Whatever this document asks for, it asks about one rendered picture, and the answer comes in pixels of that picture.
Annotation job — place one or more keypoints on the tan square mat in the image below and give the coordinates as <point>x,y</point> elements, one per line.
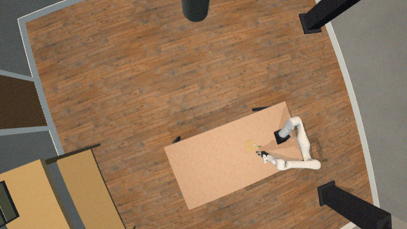
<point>249,146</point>

